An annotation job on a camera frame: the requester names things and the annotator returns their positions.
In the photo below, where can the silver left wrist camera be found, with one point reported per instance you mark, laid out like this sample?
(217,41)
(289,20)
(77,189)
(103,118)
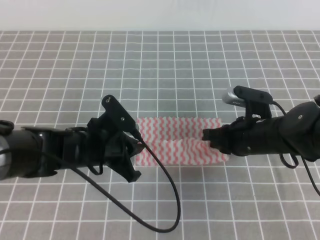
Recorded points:
(119,116)

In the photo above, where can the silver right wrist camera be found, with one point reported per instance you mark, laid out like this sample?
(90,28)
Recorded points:
(240,95)

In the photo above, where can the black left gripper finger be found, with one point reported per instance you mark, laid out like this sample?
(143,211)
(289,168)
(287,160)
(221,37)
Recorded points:
(133,146)
(124,167)

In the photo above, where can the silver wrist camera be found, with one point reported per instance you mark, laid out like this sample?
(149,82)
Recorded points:
(119,116)
(240,95)

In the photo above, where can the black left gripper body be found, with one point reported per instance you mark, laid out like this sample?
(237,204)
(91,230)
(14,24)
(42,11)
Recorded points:
(94,146)

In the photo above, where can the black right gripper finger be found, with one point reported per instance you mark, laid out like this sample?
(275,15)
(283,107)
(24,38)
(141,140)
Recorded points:
(220,145)
(212,134)

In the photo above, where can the grey checked tablecloth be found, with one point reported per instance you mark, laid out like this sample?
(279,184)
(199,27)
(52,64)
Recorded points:
(57,79)

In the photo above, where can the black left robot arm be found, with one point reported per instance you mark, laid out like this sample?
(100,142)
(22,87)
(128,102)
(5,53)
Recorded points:
(38,152)

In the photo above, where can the pink wavy striped towel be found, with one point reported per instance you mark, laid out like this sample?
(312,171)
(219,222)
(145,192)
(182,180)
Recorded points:
(178,140)

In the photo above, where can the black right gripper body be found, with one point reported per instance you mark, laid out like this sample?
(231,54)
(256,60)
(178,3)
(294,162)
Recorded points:
(247,136)

